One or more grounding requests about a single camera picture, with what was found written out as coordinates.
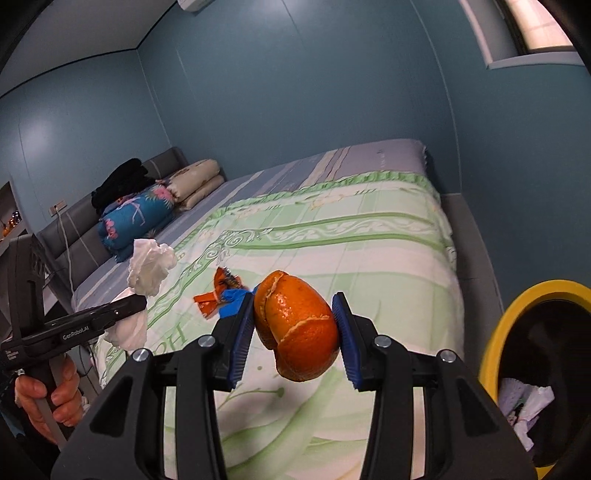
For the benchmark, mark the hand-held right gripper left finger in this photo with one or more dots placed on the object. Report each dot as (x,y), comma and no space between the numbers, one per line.
(242,341)

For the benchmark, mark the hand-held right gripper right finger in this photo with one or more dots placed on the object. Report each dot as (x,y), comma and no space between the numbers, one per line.
(344,341)

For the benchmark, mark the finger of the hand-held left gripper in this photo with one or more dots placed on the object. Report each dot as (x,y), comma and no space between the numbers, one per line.
(124,309)

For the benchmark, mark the orange peel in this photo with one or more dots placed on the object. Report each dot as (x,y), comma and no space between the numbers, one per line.
(300,332)

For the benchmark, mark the white tissue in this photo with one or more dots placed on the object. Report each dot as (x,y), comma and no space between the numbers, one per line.
(152,267)

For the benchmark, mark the yellow-rimmed black bin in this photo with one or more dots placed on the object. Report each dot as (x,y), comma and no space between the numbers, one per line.
(508,314)

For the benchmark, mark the person's left hand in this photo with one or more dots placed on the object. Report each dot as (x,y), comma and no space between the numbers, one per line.
(69,392)

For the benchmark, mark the blue and white wrapper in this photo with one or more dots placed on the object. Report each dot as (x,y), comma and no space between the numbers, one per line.
(233,297)

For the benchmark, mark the crumpled orange wrapper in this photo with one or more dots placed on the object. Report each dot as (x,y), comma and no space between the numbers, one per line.
(207,302)

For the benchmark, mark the grey upholstered bed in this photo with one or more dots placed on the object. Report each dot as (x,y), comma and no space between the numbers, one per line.
(78,221)

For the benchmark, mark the blue floral pillow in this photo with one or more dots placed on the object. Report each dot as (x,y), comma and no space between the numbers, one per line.
(134,217)

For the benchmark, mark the green floral blanket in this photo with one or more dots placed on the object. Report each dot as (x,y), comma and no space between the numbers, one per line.
(346,240)

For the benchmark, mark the black clothing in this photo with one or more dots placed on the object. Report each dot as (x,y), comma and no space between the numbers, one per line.
(120,182)

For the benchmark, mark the beige folded quilt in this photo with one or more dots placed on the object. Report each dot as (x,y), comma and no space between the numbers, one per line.
(198,177)

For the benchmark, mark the blue striped bed sheet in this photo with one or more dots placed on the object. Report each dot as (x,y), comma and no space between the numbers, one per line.
(351,157)

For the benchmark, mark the white air conditioner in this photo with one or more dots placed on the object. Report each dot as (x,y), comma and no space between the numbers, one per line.
(194,3)

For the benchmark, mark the window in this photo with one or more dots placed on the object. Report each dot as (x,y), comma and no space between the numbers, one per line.
(545,27)

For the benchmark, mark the wall socket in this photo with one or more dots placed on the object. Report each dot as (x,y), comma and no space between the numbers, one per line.
(57,207)

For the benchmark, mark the wall niche shelf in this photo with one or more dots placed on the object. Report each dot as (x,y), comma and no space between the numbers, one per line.
(9,203)

